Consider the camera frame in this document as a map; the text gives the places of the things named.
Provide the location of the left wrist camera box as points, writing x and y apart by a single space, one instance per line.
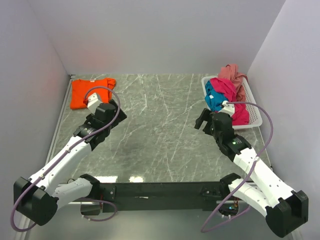
94 101

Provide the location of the teal blue t shirt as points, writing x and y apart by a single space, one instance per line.
213 98

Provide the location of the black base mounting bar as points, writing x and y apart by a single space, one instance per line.
156 196

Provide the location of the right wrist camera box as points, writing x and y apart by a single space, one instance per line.
227 108

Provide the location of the white plastic basket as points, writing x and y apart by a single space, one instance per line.
255 119

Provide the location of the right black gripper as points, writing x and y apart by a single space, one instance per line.
206 115

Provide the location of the salmon pink t shirt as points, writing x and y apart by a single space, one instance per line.
231 72

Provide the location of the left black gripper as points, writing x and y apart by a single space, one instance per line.
121 117

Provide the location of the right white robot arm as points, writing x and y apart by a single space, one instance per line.
283 208

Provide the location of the magenta t shirt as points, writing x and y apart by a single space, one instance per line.
227 88

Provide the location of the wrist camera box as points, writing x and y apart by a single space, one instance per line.
227 108
94 101

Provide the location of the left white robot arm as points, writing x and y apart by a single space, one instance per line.
40 196

